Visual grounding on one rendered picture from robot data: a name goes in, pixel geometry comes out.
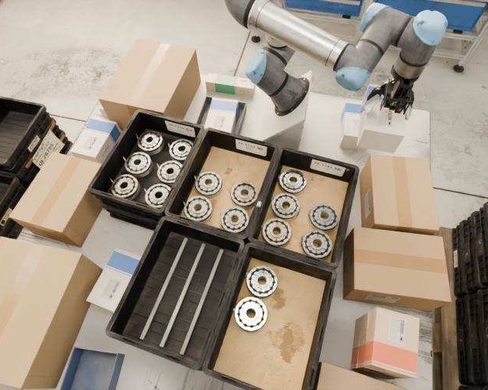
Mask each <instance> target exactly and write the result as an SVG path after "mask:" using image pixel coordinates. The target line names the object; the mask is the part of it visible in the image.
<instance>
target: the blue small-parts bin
mask: <svg viewBox="0 0 488 390"><path fill-rule="evenodd" d="M124 357H125V355H124V354H120V353H116V352H111V351H101V350H96V349H90V348H85V347H74V349H73V351H72V354H71V356H70V360H69V363H68V366H67V370H66V372H65V375H64V378H63V381H62V383H61V386H60V390H116V386H117V383H118V380H119V375H120V371H121V369H122V363H123V361H124Z"/></svg>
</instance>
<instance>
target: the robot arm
mask: <svg viewBox="0 0 488 390"><path fill-rule="evenodd" d="M224 2H225V5H226V7H227V9H228V11H229V13H230V14H231V16H232V17H233V18H234V19H235V21H237V22H238V23H239V24H240V25H241V26H243V27H245V28H247V29H248V30H250V31H253V30H255V29H257V30H259V31H260V32H262V33H264V34H265V36H266V44H265V45H264V47H263V48H262V49H258V50H257V51H255V52H254V54H253V55H252V56H251V57H250V58H249V61H248V63H247V65H246V76H247V77H248V78H249V79H250V80H251V81H252V83H253V84H255V85H256V86H257V87H258V88H259V89H261V90H262V91H263V92H264V93H265V94H267V95H268V96H269V97H270V99H271V100H272V102H273V103H274V105H275V107H276V109H278V110H279V111H281V112H284V111H288V110H290V109H291V108H292V107H293V106H295V104H296V103H297V102H299V100H300V99H301V97H302V95H303V93H304V89H305V83H304V82H303V81H302V80H301V79H298V78H296V77H293V76H291V75H289V74H288V73H287V72H286V71H285V70H284V69H285V67H286V66H287V64H288V63H289V61H290V59H291V57H292V56H293V55H294V53H295V52H296V51H298V52H299V53H302V54H304V55H305V56H307V57H309V58H311V59H312V60H314V61H316V62H318V63H320V64H322V65H323V66H325V67H327V68H329V69H331V70H333V71H335V72H336V75H335V80H336V81H337V83H338V84H339V85H341V86H342V87H344V88H345V89H346V90H349V91H358V90H360V89H361V88H362V87H363V85H364V84H365V82H366V81H367V80H368V79H369V78H370V76H371V73H372V72H373V70H374V69H375V67H376V65H377V64H378V63H379V61H380V59H381V58H382V56H383V55H384V54H385V52H386V51H387V49H388V47H389V46H390V45H392V46H395V47H399V48H401V51H400V54H399V56H398V58H397V60H396V62H395V64H393V66H392V69H391V74H392V76H393V80H391V79H389V80H388V81H385V82H384V83H382V84H381V85H379V86H377V87H375V88H374V89H373V90H372V91H371V92H370V94H369V95H368V96H367V99H366V100H365V101H364V102H363V105H362V107H361V109H360V112H363V111H365V112H366V114H369V113H370V112H371V111H372V109H373V106H374V105H375V104H377V103H378V102H379V101H380V100H381V95H383V96H384V98H383V100H384V101H383V100H382V102H381V104H380V111H381V109H382V107H384V108H389V110H392V111H393V110H394V113H398V114H400V113H401V112H402V111H403V115H404V114H405V119H406V120H408V121H409V117H410V116H411V111H412V105H413V102H414V92H413V91H412V87H413V86H414V82H415V81H417V80H418V78H419V77H420V76H421V74H422V73H423V71H424V69H425V67H426V66H428V65H429V60H430V59H431V56H432V54H433V53H434V51H435V49H436V47H437V46H438V44H439V43H440V42H441V41H442V37H443V35H444V33H445V31H446V28H447V25H448V21H447V19H446V17H445V16H444V15H443V14H441V13H440V12H436V11H433V12H432V11H430V10H425V11H423V12H420V13H419V14H418V15H417V16H416V17H415V16H412V15H408V14H406V13H404V12H401V11H398V10H396V9H392V7H390V6H387V5H383V4H380V3H373V4H372V5H371V6H370V7H369V8H368V9H367V10H366V12H365V14H364V16H363V18H362V20H361V23H360V26H359V30H360V31H361V32H362V33H363V34H362V35H361V36H360V38H359V40H358V42H357V43H356V44H355V46H353V45H352V44H350V43H347V42H346V41H345V40H343V39H340V38H338V37H337V36H334V35H332V34H331V33H329V32H327V31H325V30H323V29H321V28H319V27H317V26H315V25H313V24H311V23H309V22H308V21H306V20H304V19H302V18H300V17H298V16H296V15H294V14H292V13H290V12H288V11H287V5H286V1H285V0H224Z"/></svg>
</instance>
